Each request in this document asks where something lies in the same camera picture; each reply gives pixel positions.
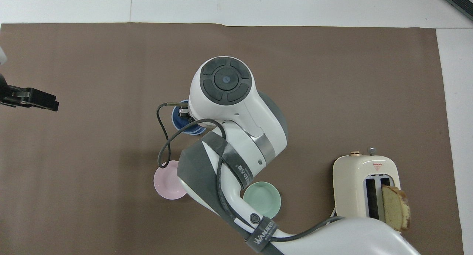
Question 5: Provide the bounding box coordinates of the bread slice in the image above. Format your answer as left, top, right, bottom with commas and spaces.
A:
381, 185, 411, 232

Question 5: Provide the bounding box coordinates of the blue plate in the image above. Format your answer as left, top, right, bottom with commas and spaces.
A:
171, 99, 207, 136

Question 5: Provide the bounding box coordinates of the cream toaster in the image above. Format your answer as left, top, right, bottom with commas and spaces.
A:
332, 151, 402, 227

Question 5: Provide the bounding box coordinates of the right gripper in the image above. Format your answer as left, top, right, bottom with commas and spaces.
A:
179, 106, 195, 123

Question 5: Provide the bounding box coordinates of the pink plate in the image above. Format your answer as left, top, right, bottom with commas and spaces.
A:
154, 160, 187, 201

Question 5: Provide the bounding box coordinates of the black cable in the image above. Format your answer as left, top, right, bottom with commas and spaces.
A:
157, 102, 346, 244

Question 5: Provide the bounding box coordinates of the green plate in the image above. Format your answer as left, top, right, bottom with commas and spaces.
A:
242, 181, 282, 220

